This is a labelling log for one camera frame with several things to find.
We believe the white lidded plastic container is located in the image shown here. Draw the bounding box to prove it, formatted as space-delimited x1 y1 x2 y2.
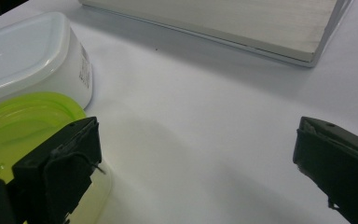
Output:
0 11 93 113

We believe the yellow-green round bowl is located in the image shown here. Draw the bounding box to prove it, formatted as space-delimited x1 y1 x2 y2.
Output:
0 91 113 224

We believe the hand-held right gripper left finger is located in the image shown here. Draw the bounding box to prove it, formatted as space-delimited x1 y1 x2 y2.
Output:
12 117 103 224

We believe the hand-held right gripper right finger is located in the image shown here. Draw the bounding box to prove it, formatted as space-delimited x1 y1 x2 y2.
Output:
293 116 358 224

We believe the white wire shelf rack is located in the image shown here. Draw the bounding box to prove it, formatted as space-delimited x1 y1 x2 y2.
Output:
78 0 353 68

